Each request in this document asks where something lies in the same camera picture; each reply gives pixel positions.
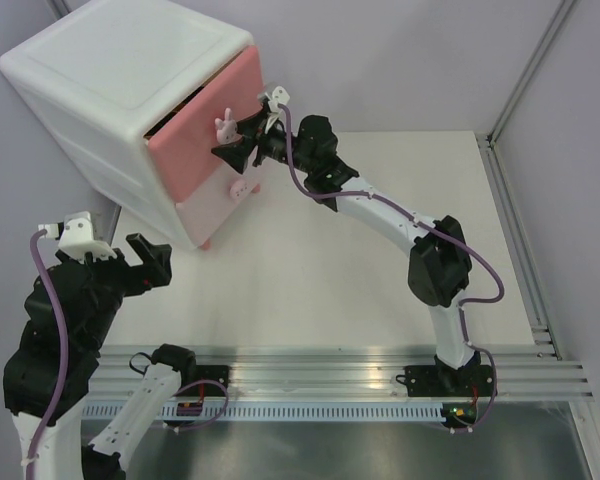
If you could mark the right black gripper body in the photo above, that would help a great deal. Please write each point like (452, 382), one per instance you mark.
(274, 145)

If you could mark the dark pink drawer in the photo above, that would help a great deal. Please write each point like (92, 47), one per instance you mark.
(181, 148)

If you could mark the white plastic shoe cabinet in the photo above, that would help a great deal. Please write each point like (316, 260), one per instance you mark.
(105, 77)

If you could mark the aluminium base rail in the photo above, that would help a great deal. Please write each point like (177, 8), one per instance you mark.
(525, 373)

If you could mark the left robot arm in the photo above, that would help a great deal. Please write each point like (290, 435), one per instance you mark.
(45, 382)

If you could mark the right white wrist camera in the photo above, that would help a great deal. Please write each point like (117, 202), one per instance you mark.
(273, 98)

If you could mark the white slotted cable duct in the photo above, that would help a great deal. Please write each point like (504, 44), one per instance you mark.
(303, 412)

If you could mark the aluminium corner frame post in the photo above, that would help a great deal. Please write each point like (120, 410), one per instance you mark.
(543, 47)

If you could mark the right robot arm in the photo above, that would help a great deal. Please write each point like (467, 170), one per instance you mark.
(438, 262)

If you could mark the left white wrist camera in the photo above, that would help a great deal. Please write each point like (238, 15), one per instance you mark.
(76, 237)

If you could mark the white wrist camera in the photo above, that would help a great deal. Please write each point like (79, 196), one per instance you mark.
(76, 237)
(273, 98)

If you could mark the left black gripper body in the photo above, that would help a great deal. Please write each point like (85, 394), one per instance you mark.
(114, 280)

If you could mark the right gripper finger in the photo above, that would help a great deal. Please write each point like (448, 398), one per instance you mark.
(238, 155)
(254, 127)

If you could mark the light pink drawer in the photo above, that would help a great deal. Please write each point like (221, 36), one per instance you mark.
(211, 204)

